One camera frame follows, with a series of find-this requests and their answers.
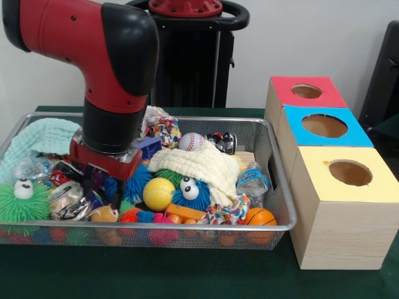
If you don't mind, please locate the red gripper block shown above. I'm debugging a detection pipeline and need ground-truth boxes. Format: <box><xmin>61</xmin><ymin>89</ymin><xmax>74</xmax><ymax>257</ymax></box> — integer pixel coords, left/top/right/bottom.
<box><xmin>69</xmin><ymin>140</ymin><xmax>143</xmax><ymax>209</ymax></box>

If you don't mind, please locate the plain blue spiky ball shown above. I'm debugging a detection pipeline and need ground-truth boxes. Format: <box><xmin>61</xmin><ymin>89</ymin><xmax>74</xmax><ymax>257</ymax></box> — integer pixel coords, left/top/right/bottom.
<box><xmin>104</xmin><ymin>164</ymin><xmax>153</xmax><ymax>203</ymax></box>

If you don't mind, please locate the smooth yellow ball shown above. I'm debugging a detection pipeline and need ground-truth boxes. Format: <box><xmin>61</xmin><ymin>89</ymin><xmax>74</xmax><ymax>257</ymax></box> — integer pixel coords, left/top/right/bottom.
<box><xmin>142</xmin><ymin>178</ymin><xmax>176</xmax><ymax>209</ymax></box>

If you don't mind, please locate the cream yellow cloth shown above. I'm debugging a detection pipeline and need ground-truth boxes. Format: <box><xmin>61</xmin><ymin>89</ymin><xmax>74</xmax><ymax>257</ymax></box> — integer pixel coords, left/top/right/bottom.
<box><xmin>147</xmin><ymin>145</ymin><xmax>241</xmax><ymax>203</ymax></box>

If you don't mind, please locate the shallow metal mesh bin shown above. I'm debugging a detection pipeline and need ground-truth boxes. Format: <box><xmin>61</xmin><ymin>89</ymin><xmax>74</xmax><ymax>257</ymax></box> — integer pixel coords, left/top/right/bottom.
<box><xmin>0</xmin><ymin>112</ymin><xmax>297</xmax><ymax>252</ymax></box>

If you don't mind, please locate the wooden box with three holes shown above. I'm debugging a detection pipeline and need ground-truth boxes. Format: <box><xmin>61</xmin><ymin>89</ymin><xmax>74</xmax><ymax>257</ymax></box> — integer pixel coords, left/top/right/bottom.
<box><xmin>263</xmin><ymin>75</ymin><xmax>399</xmax><ymax>271</ymax></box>

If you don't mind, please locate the small brown plush toy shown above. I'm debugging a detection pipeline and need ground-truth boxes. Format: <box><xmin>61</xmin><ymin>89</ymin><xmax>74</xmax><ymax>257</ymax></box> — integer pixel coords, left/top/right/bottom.
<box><xmin>90</xmin><ymin>205</ymin><xmax>120</xmax><ymax>222</ymax></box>

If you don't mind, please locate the crushed silver drink can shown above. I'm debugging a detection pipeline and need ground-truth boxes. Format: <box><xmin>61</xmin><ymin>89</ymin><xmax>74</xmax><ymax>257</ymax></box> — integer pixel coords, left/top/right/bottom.
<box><xmin>48</xmin><ymin>181</ymin><xmax>94</xmax><ymax>221</ymax></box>

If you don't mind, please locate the green spiky ball with eyes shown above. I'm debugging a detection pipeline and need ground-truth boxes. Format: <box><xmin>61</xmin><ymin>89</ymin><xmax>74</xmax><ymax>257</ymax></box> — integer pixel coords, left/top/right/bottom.
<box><xmin>0</xmin><ymin>179</ymin><xmax>50</xmax><ymax>231</ymax></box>

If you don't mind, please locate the mint green cloth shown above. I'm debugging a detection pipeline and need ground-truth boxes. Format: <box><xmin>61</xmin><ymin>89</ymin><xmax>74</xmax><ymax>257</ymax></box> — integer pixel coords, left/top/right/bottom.
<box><xmin>0</xmin><ymin>117</ymin><xmax>82</xmax><ymax>184</ymax></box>

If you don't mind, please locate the white toy baseball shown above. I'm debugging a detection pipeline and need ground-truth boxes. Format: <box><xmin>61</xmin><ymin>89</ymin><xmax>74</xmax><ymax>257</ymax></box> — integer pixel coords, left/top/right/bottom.
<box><xmin>178</xmin><ymin>133</ymin><xmax>205</xmax><ymax>153</ymax></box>

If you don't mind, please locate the dark green table cloth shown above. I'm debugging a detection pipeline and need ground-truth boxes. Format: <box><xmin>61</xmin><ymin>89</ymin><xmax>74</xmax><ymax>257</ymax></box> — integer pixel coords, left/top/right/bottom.
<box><xmin>0</xmin><ymin>105</ymin><xmax>399</xmax><ymax>299</ymax></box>
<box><xmin>367</xmin><ymin>120</ymin><xmax>399</xmax><ymax>151</ymax></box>

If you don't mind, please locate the crushed black drink can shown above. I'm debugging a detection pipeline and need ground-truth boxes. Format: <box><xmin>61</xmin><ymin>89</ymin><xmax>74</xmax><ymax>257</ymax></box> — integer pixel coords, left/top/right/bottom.
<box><xmin>205</xmin><ymin>131</ymin><xmax>238</xmax><ymax>156</ymax></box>

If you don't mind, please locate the crushed clear water bottle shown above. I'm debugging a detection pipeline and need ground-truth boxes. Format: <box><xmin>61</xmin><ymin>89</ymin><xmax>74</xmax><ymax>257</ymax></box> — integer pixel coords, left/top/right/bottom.
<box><xmin>236</xmin><ymin>161</ymin><xmax>271</xmax><ymax>200</ymax></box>

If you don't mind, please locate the orange toy basketball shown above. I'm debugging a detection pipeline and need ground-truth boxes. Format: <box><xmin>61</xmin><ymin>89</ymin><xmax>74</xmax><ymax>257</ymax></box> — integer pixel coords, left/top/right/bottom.
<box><xmin>243</xmin><ymin>207</ymin><xmax>277</xmax><ymax>226</ymax></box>

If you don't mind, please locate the black upright panel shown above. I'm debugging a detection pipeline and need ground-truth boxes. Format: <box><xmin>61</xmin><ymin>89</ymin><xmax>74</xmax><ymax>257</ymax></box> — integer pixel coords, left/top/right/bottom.
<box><xmin>358</xmin><ymin>21</ymin><xmax>399</xmax><ymax>125</ymax></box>

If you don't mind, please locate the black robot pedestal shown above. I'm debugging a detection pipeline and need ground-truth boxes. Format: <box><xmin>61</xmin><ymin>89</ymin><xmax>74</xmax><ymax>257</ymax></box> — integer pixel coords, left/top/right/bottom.
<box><xmin>126</xmin><ymin>0</ymin><xmax>250</xmax><ymax>108</ymax></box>

